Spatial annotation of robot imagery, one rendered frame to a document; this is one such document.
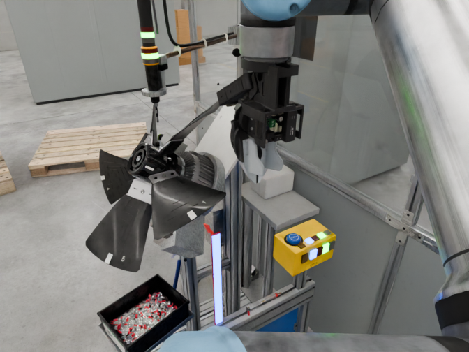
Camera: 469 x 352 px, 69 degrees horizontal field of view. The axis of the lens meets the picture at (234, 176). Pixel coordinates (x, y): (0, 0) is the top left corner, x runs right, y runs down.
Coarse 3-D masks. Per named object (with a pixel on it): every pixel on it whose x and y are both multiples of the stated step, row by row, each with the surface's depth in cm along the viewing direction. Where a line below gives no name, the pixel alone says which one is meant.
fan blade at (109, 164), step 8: (104, 152) 134; (104, 160) 134; (112, 160) 130; (120, 160) 126; (104, 168) 135; (112, 168) 131; (120, 168) 127; (112, 176) 132; (120, 176) 129; (128, 176) 126; (104, 184) 138; (112, 184) 134; (120, 184) 131; (128, 184) 129; (112, 192) 136; (120, 192) 133; (112, 200) 137
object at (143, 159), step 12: (144, 144) 112; (132, 156) 116; (144, 156) 110; (156, 156) 111; (168, 156) 120; (132, 168) 114; (144, 168) 108; (156, 168) 111; (168, 168) 115; (180, 168) 116; (144, 180) 114
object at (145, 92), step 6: (162, 54) 95; (162, 60) 94; (162, 66) 94; (162, 72) 95; (162, 78) 96; (162, 84) 96; (144, 90) 95; (162, 90) 95; (150, 96) 93; (156, 96) 93
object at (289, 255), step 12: (300, 228) 104; (312, 228) 104; (324, 228) 104; (276, 240) 101; (324, 240) 99; (276, 252) 102; (288, 252) 97; (300, 252) 95; (288, 264) 98; (300, 264) 97; (312, 264) 101
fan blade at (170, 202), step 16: (176, 176) 108; (160, 192) 101; (176, 192) 99; (192, 192) 99; (208, 192) 97; (224, 192) 95; (160, 208) 95; (176, 208) 94; (192, 208) 92; (208, 208) 91; (160, 224) 91; (176, 224) 89
